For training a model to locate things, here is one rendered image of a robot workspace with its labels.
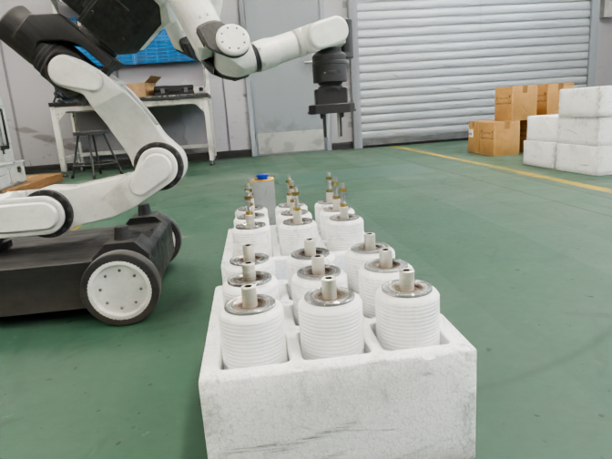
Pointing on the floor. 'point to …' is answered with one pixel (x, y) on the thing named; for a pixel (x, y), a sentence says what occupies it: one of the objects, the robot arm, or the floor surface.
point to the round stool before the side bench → (92, 153)
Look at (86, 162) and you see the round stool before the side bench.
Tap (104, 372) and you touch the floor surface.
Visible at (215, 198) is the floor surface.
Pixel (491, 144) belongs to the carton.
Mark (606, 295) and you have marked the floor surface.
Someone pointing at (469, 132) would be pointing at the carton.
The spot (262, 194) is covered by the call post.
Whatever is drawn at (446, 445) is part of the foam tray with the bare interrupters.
